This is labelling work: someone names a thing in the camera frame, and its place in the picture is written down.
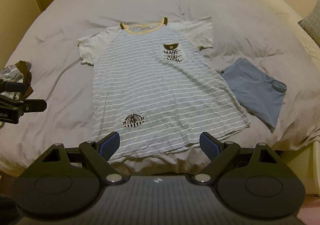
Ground striped garment with brown trim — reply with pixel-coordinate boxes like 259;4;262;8
0;60;34;101

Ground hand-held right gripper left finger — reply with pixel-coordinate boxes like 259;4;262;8
26;132;125;185

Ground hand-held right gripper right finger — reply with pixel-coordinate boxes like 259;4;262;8
191;132;292;185

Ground bed with white cover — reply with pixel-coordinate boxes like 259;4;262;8
0;0;320;181

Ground grey textured pillow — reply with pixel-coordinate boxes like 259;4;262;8
298;0;320;48

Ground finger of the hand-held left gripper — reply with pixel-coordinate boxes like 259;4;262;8
0;98;48;113
0;80;29;94

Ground folded blue shorts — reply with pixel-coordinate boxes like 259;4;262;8
221;57;287;134

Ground grey white-striped t-shirt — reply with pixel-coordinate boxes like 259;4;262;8
76;16;252;163

